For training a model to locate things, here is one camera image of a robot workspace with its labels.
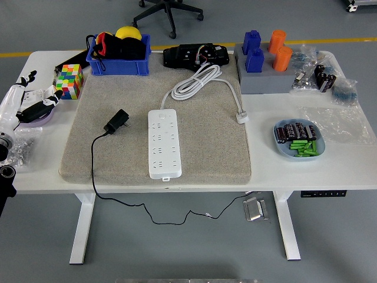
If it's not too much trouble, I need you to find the clear bag of metal parts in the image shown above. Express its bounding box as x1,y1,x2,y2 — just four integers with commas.
290,70,319,95

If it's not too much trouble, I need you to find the grey-brown mat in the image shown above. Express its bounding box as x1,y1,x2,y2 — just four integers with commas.
58,52,253,186

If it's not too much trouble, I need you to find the colourful puzzle cube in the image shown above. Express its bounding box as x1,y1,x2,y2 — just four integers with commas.
55,64,84,100

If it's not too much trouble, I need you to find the black plug with cord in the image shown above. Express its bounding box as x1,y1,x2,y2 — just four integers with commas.
90,108,251,226

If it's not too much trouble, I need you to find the black electronic device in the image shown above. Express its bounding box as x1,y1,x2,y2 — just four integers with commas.
163,42,230,72

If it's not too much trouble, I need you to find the white power strip cable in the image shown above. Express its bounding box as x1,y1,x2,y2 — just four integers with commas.
160,64,250,125

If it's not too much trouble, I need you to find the metal foot pedal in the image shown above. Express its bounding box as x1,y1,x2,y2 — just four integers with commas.
242,197,270,222

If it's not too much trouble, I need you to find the black and red cloth bundle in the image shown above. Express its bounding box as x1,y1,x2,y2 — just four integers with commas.
85,31,147,71

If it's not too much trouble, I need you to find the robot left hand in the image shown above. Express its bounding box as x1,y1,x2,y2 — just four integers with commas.
0,70,64,139

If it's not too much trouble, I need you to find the grey holder block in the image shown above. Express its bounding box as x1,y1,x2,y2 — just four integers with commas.
234,42,298,96

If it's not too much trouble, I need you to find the white wheeled cart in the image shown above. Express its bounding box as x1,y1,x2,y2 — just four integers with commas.
343,0,377,12

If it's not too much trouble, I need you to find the blue plastic bottle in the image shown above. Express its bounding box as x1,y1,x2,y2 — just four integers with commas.
245,47,265,74
242,29,262,56

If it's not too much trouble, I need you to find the long black box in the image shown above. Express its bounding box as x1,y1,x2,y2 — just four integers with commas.
54,48,91,86

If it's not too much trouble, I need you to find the white table leg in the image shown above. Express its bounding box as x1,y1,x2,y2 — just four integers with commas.
272,190,302,262
69,193,97,265

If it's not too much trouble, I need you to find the light blue plate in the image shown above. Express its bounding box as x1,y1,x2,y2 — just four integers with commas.
273,118,326,162

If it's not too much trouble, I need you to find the purple plate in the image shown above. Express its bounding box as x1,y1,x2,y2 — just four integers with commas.
13,107,55,128

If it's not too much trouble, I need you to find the blue plastic bin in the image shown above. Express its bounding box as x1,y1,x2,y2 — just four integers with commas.
85,34,152,77

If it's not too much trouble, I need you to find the white wall socket panel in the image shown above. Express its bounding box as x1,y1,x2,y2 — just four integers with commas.
37,85,59,103
21,90,45,106

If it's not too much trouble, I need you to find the orange cylinder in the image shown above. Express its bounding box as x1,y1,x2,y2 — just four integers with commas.
267,29,287,54
272,45,293,73

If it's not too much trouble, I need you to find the clear bag of blue resistors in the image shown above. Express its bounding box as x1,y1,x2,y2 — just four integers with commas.
291,44,320,73

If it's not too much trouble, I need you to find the black office chair base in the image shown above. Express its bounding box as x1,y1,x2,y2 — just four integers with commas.
132,0,204,40

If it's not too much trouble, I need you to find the empty clear plastic bag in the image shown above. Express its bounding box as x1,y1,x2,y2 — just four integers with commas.
299,104,373,145

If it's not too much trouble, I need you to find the yellow ball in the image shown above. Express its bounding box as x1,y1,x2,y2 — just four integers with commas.
114,25,142,41

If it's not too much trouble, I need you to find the clear bag of metal nuts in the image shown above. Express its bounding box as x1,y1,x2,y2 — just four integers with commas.
5,126,44,173

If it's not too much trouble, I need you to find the clear bag of blue parts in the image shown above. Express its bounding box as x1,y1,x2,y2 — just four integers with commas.
330,78,359,107

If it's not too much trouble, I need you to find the white power strip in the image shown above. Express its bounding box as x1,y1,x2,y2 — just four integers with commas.
147,108,183,182

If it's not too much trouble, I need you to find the black table control panel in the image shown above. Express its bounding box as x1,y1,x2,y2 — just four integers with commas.
300,190,348,198

